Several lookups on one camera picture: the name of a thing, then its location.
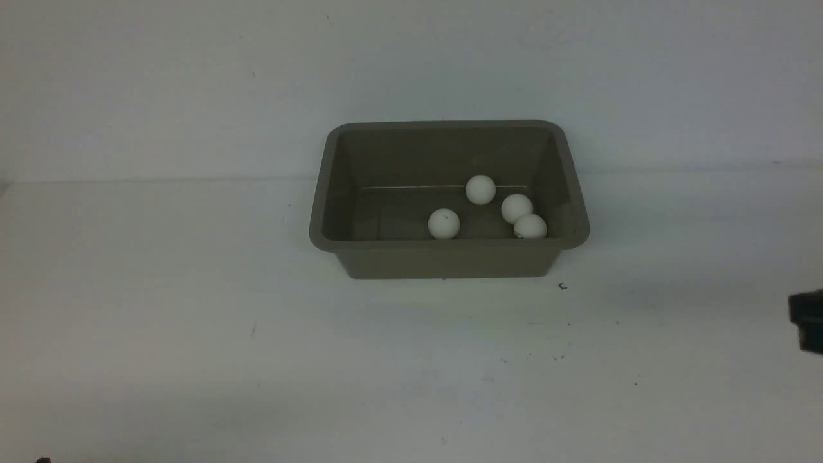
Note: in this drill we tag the white ping-pong ball with logo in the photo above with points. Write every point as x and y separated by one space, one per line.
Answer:
443 224

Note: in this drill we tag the plain white ping-pong ball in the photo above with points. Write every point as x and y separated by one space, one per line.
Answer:
530 226

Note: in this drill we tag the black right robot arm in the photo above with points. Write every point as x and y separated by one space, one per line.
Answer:
806 314

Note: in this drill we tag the white ping-pong ball in bin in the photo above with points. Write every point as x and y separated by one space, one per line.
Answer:
515 206

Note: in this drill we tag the tan plastic bin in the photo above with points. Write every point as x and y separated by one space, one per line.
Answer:
447 199

